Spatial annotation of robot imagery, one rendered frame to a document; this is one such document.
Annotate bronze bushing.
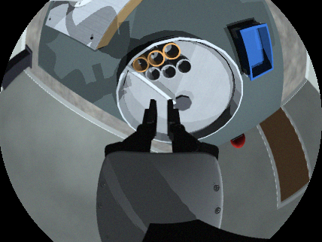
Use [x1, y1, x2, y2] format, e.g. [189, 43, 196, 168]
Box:
[132, 54, 150, 72]
[163, 42, 181, 59]
[147, 48, 165, 66]

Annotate blue open-top crate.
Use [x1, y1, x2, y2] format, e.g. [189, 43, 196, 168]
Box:
[231, 22, 273, 81]

